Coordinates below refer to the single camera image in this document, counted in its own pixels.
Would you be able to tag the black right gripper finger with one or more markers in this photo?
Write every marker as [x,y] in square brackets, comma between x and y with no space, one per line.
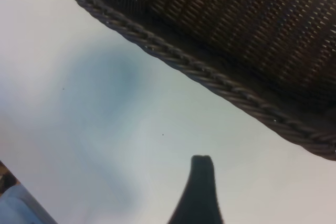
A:
[200,197]

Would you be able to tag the dark brown woven basket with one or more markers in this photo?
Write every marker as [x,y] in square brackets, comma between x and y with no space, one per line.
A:
[249,24]

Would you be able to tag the blue grey bin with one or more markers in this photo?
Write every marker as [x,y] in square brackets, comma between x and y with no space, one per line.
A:
[15,208]

